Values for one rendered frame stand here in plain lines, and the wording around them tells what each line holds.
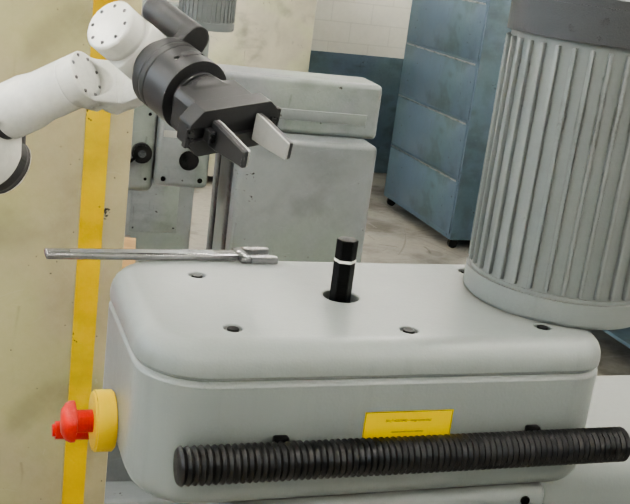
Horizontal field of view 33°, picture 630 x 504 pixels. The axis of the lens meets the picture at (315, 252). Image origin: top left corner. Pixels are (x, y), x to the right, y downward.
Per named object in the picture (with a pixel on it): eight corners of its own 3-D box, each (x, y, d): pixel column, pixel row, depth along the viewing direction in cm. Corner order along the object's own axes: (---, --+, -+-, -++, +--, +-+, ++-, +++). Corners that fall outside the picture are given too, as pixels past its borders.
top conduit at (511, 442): (179, 495, 88) (183, 457, 87) (169, 470, 91) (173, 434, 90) (629, 468, 103) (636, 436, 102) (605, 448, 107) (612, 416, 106)
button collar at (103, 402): (94, 463, 99) (98, 406, 98) (86, 434, 105) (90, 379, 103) (115, 462, 100) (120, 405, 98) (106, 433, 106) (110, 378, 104)
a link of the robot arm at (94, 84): (148, 49, 121) (55, 91, 126) (190, 87, 128) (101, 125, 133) (145, 5, 124) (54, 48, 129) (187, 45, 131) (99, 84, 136)
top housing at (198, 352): (133, 519, 91) (147, 348, 87) (93, 390, 115) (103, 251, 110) (591, 488, 107) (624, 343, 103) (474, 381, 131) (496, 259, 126)
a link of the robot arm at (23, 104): (99, 83, 136) (-16, 134, 143) (47, 39, 128) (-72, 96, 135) (100, 150, 131) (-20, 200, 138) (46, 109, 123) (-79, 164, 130)
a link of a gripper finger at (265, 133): (289, 138, 112) (255, 112, 116) (283, 164, 114) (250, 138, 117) (300, 136, 113) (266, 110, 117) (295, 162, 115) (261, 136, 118)
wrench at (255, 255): (47, 263, 104) (47, 255, 104) (42, 251, 108) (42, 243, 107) (277, 264, 113) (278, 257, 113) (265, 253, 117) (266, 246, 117)
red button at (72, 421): (61, 450, 99) (63, 412, 98) (57, 431, 103) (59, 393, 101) (96, 449, 100) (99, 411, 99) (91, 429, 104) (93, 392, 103)
